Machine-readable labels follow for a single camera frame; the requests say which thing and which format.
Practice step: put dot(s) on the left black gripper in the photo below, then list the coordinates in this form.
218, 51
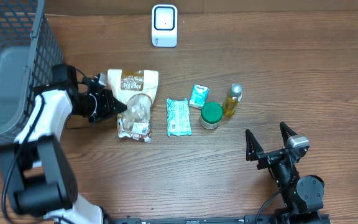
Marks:
109, 101

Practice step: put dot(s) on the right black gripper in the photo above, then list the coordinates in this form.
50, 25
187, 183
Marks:
255, 152

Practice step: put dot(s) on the brown white snack wrapper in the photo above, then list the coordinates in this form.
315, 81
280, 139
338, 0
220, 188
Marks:
137, 90

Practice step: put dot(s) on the yellow dish soap bottle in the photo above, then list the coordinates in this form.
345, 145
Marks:
233, 97

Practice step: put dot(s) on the green lid jar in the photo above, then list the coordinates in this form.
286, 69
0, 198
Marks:
211, 115

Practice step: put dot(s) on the teal snack packet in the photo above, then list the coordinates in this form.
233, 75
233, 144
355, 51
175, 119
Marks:
178, 118

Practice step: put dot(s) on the teal white tissue pack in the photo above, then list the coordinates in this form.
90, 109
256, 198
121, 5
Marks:
198, 96

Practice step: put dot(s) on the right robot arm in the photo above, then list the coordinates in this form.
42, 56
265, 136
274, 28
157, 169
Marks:
302, 196

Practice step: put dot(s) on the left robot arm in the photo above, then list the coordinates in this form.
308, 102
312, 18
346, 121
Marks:
38, 179

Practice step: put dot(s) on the white barcode scanner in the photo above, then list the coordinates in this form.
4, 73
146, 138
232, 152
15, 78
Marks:
164, 26

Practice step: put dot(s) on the grey plastic mesh basket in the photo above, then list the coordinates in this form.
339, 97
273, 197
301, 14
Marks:
28, 51

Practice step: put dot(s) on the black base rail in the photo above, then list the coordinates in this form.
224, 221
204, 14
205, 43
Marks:
185, 221

